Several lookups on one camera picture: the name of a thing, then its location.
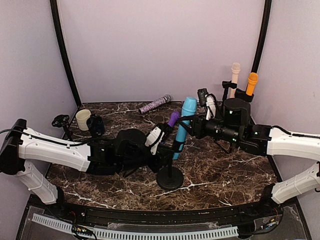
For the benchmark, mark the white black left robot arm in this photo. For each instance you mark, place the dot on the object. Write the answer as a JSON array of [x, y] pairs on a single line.
[[130, 150]]

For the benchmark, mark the cream white microphone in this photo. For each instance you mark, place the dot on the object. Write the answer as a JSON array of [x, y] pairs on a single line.
[[236, 68]]

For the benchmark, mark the black right corner frame post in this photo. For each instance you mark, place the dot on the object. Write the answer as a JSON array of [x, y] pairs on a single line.
[[262, 35]]

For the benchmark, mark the white paper cup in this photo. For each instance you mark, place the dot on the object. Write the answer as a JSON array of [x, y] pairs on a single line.
[[81, 118]]

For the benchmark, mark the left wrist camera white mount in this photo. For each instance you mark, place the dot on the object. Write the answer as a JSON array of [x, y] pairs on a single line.
[[157, 135]]

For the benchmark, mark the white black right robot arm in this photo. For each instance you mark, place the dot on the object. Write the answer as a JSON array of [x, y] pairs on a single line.
[[260, 140]]

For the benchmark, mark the black stand holding blue microphone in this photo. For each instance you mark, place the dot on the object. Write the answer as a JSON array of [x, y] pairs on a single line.
[[170, 178]]

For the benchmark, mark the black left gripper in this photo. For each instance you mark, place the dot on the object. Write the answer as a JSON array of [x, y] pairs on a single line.
[[161, 158]]

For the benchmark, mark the black tripod shock-mount stand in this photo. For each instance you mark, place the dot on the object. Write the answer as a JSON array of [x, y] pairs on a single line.
[[62, 121]]

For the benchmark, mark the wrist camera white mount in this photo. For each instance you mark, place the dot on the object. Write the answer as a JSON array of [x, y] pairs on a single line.
[[157, 135], [208, 101]]

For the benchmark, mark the light blue microphone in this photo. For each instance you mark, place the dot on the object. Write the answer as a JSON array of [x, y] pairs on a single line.
[[188, 109]]

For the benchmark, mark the white slotted cable duct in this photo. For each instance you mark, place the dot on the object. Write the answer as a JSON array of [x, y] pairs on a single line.
[[98, 233]]

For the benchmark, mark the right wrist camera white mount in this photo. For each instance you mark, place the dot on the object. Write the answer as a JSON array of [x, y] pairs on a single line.
[[208, 101]]

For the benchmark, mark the black stand holding white microphone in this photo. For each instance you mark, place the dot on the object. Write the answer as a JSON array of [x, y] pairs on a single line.
[[226, 85]]

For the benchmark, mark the rhinestone silver-head microphone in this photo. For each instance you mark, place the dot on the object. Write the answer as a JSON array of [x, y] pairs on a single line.
[[155, 104]]

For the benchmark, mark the purple microphone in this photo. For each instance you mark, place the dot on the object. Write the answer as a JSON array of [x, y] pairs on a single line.
[[173, 118]]

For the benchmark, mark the dark blue cup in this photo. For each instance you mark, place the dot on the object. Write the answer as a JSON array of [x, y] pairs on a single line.
[[100, 125]]

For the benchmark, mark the orange microphone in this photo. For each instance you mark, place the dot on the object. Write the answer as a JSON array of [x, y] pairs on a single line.
[[252, 82]]

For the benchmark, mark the black stand holding orange microphone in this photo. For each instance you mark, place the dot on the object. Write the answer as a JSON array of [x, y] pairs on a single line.
[[241, 94]]

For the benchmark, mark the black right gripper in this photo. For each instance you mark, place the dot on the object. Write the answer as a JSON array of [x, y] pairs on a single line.
[[198, 128]]

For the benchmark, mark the black front table rail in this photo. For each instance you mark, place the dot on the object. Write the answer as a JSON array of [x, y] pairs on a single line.
[[236, 215]]

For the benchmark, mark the black corner frame post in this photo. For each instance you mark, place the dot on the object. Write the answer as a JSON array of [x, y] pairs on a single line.
[[63, 51], [262, 35]]

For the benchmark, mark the black left corner frame post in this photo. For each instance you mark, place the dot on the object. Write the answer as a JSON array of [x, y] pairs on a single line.
[[63, 51]]

